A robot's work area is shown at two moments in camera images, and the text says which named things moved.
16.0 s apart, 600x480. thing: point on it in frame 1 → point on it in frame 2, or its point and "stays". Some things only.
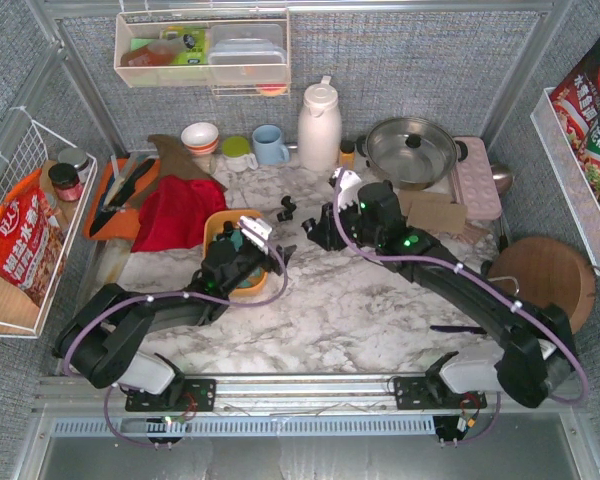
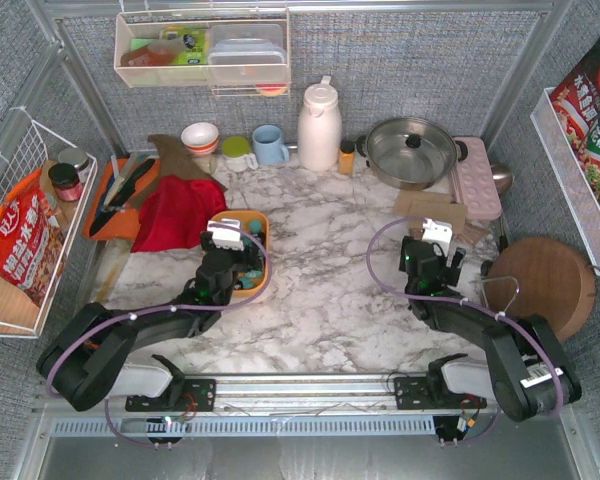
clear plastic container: (247, 54) stays
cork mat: (437, 216) stays
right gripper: (323, 230) → (453, 262)
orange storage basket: (214, 223) stays
